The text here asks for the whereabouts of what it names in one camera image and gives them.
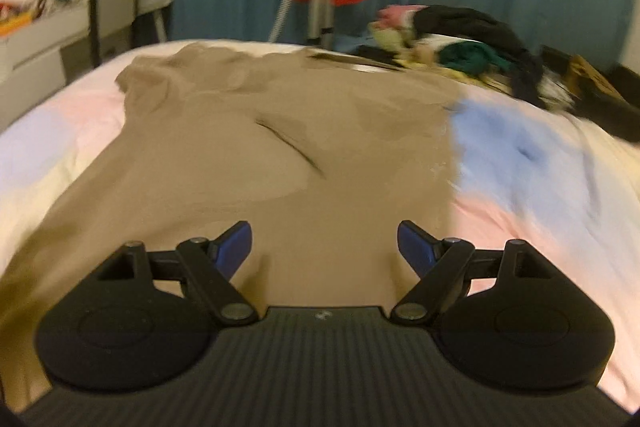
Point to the pastel tie-dye bed duvet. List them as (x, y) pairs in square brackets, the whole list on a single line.
[(525, 167)]

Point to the brown paper bag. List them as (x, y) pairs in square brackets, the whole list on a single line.
[(590, 77)]

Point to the tan t-shirt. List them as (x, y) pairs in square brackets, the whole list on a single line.
[(250, 157)]

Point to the pile of mixed clothes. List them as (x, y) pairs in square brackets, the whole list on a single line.
[(465, 27)]

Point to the colourful desk clutter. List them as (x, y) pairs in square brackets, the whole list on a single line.
[(20, 14)]

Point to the black sofa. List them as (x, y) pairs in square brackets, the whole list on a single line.
[(620, 112)]

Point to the white drawer desk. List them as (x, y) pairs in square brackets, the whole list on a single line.
[(40, 57)]

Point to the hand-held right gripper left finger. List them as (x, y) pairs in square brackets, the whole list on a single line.
[(235, 247)]

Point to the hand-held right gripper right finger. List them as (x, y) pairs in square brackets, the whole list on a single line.
[(414, 247)]

